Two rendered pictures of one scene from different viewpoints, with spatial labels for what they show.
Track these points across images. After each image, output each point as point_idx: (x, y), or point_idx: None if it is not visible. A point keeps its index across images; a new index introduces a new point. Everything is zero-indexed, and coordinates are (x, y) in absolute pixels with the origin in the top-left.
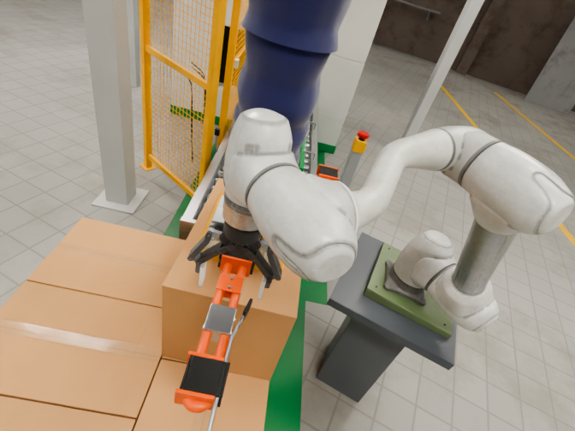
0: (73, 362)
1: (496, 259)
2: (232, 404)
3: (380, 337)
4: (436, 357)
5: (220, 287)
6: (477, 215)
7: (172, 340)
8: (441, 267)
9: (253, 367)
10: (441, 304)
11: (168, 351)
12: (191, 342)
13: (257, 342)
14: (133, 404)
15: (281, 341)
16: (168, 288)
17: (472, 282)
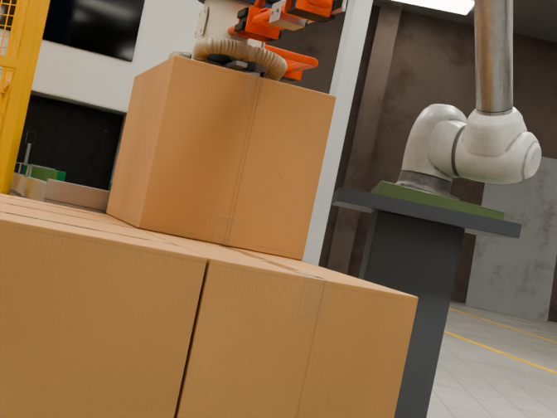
0: (21, 207)
1: (507, 26)
2: (270, 256)
3: (417, 278)
4: (498, 221)
5: (269, 8)
6: None
7: (165, 179)
8: (461, 125)
9: (280, 225)
10: (478, 158)
11: (154, 210)
12: (194, 178)
13: (288, 158)
14: (140, 232)
15: (318, 150)
16: (182, 60)
17: (498, 82)
